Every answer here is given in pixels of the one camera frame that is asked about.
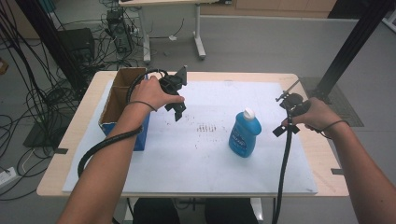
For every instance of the black band on wrist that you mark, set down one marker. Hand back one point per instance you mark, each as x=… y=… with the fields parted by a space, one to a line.
x=333 y=123
x=146 y=103

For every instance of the person's left hand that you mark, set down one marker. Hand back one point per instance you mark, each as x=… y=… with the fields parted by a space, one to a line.
x=149 y=91

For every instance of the white table mat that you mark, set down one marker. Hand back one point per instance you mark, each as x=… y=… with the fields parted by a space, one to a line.
x=199 y=161

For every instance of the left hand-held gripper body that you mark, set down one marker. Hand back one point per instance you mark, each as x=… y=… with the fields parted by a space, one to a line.
x=174 y=83

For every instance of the blue cardboard box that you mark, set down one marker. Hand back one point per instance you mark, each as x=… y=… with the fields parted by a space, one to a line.
x=120 y=93

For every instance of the person's right leg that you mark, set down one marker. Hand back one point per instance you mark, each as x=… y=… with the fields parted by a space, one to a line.
x=230 y=211

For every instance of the white power strip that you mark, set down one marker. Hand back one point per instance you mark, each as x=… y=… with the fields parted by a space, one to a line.
x=7 y=178

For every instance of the person's right hand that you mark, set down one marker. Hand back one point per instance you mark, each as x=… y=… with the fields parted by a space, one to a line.
x=320 y=115

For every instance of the grey floor mat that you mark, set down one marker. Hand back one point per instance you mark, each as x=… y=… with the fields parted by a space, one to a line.
x=345 y=109

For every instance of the white desk with metal legs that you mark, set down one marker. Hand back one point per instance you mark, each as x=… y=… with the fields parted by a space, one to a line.
x=174 y=2

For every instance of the black metal frame post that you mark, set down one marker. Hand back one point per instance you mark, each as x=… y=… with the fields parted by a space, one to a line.
x=351 y=43
x=49 y=40

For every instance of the person's leg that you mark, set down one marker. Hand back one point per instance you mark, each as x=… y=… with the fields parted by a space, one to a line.
x=230 y=211
x=155 y=211

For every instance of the white plug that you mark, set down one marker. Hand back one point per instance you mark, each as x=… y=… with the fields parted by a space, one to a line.
x=172 y=38

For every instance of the person's left leg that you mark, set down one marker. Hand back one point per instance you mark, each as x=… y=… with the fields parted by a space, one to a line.
x=155 y=211

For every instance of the black band on right wrist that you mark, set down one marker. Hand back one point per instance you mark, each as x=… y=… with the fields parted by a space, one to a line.
x=333 y=123

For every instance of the black band on left wrist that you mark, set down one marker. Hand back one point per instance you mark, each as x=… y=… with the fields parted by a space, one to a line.
x=146 y=103

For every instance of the blue bottle with white cap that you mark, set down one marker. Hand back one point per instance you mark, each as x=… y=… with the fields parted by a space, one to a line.
x=244 y=137

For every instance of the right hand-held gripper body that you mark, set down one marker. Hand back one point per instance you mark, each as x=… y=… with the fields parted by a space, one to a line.
x=294 y=104

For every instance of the black equipment box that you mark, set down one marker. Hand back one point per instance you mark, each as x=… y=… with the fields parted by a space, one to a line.
x=77 y=43

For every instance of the black floor base plate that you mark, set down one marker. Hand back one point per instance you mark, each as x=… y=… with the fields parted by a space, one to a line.
x=39 y=137

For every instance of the grey tape strip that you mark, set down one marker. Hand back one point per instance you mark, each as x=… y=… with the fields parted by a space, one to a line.
x=61 y=151
x=337 y=171

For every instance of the black computer tower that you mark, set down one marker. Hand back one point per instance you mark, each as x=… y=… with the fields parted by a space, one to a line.
x=120 y=31

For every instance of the light wooden table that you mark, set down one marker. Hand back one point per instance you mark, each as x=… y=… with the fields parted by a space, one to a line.
x=320 y=149

